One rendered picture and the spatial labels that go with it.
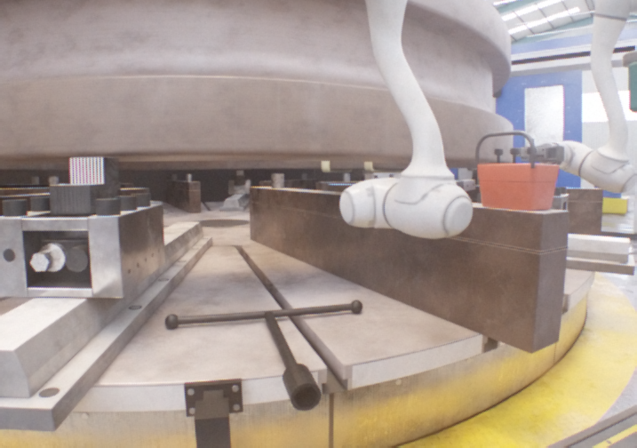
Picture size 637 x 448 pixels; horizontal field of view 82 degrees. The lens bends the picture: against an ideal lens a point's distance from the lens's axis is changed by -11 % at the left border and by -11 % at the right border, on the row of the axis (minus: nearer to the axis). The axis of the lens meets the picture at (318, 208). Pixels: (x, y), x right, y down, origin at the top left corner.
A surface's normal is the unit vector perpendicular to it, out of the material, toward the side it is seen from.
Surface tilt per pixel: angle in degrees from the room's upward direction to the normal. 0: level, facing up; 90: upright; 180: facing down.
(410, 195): 82
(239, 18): 90
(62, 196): 90
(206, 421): 90
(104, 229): 90
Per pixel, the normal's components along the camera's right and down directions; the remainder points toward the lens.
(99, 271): 0.11, 0.08
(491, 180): -0.87, 0.16
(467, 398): 0.46, 0.07
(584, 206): -0.28, 0.08
